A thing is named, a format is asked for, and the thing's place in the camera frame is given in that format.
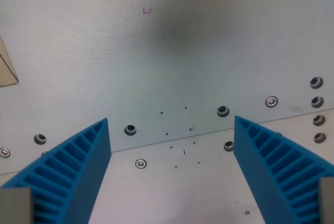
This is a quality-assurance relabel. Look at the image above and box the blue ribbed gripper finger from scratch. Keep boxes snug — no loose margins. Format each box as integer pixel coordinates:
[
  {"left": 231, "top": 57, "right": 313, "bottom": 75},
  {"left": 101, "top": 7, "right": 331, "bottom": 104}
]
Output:
[
  {"left": 233, "top": 115, "right": 334, "bottom": 224},
  {"left": 0, "top": 117, "right": 113, "bottom": 224}
]

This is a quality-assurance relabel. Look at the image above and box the light wooden block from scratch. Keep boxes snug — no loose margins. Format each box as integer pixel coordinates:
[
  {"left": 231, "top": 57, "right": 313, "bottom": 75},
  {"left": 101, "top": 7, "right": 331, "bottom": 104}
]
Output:
[{"left": 0, "top": 34, "right": 20, "bottom": 88}]

